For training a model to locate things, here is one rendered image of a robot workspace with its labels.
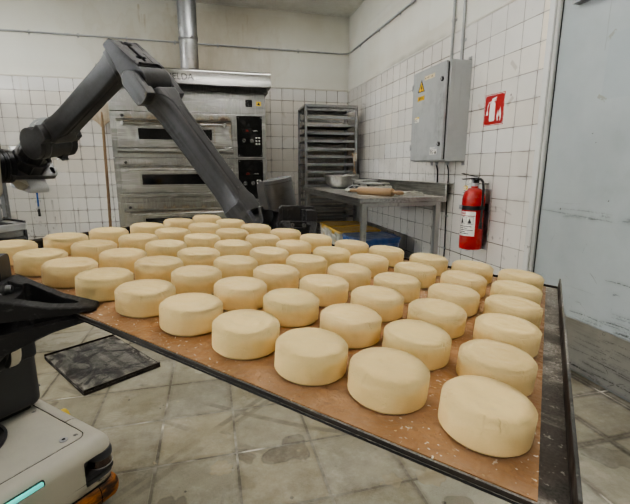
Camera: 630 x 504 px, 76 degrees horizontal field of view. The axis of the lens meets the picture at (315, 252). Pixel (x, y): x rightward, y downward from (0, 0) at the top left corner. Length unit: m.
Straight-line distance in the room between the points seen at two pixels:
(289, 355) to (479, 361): 0.12
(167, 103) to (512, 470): 0.85
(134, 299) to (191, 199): 4.09
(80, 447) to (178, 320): 1.23
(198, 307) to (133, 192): 4.15
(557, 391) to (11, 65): 5.84
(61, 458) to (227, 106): 3.61
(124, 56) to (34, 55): 4.89
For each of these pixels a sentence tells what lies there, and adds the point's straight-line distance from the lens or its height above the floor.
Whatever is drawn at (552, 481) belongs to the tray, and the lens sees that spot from 0.25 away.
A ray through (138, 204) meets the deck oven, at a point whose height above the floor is 0.74.
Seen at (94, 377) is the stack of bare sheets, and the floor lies 0.02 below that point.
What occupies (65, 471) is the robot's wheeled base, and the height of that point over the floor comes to 0.24.
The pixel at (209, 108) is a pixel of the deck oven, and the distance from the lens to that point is 4.47.
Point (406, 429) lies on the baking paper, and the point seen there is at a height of 0.96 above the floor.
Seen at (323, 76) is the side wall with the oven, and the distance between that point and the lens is 5.76.
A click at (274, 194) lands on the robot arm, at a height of 1.05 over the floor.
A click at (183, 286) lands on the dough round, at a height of 0.99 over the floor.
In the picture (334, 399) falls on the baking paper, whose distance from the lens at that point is 0.26.
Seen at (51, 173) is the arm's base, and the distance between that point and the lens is 1.36.
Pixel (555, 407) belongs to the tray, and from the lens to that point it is 0.31.
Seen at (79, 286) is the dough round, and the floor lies 1.00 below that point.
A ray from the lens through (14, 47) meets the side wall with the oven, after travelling 5.93.
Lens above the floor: 1.10
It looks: 12 degrees down
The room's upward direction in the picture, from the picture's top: straight up
